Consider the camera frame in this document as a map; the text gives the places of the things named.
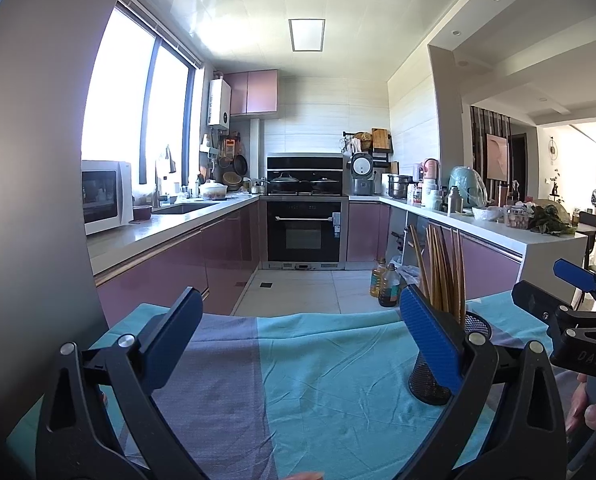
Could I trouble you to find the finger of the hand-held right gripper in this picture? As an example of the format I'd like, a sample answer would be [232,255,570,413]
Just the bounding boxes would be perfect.
[512,280,596,342]
[553,258,596,311]

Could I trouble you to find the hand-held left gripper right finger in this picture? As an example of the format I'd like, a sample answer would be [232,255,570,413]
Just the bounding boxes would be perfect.
[399,283,570,480]

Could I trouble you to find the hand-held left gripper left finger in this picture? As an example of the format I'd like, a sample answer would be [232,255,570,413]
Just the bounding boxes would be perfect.
[34,287,205,480]

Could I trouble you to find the black mesh cup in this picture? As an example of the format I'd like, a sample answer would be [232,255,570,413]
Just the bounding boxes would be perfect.
[408,310,493,407]

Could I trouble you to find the bundle of wooden chopsticks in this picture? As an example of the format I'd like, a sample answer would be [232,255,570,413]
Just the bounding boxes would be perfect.
[409,224,468,323]

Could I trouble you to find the white peninsula counter pink doors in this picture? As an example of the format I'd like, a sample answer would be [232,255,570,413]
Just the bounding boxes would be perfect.
[348,195,589,306]

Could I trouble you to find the leafy greens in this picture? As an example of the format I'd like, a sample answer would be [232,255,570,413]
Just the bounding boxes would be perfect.
[530,205,576,236]

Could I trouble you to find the dark sauce bottle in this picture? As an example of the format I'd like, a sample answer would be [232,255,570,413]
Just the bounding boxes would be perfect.
[378,263,401,308]

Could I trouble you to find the pink base cabinet row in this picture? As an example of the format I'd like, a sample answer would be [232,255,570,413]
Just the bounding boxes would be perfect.
[88,195,269,328]

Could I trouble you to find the yellow oil bottle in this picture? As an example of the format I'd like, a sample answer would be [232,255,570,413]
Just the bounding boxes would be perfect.
[369,258,388,298]

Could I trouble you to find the clear food container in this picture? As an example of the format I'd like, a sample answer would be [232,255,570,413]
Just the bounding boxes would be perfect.
[504,205,534,229]

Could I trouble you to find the kitchen sink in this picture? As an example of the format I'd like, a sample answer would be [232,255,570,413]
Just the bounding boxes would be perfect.
[153,201,219,216]

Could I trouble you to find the teal and grey tablecloth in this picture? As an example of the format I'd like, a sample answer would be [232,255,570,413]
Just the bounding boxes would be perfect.
[8,301,596,480]

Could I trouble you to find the white casserole pot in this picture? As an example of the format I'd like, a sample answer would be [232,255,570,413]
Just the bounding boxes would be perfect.
[199,180,228,200]

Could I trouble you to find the steel stock pot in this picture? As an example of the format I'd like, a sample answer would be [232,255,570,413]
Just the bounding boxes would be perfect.
[388,174,413,198]

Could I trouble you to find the steel faucet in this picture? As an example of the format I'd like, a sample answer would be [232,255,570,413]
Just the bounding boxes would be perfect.
[154,145,176,208]

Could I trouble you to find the white microwave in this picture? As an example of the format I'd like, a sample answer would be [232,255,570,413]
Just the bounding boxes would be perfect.
[81,160,134,236]

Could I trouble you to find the black built-in oven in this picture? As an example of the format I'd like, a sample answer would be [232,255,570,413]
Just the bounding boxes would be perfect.
[260,196,349,271]

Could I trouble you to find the white rice cooker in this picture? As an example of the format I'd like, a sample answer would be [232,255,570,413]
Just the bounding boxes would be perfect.
[350,152,376,196]

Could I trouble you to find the black wok with glass lid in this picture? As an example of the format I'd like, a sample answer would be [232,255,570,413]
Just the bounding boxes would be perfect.
[269,172,304,193]

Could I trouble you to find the black range hood stove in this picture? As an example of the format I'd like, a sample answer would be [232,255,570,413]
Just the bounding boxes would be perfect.
[266,152,350,196]

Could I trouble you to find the grey refrigerator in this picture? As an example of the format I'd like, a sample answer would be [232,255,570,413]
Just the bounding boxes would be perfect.
[0,0,146,441]

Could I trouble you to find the white water heater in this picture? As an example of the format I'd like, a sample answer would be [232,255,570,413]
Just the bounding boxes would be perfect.
[207,79,232,127]

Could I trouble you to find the kitchen window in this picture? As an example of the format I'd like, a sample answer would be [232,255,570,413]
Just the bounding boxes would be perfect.
[80,2,201,191]

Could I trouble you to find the square ceiling light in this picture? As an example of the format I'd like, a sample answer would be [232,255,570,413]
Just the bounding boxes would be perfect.
[288,18,325,52]

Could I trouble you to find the pink wall painting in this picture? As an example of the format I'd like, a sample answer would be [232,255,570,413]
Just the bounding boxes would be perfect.
[486,133,510,181]

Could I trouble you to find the pink wall cabinet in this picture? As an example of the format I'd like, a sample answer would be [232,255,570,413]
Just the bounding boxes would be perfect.
[223,69,280,117]

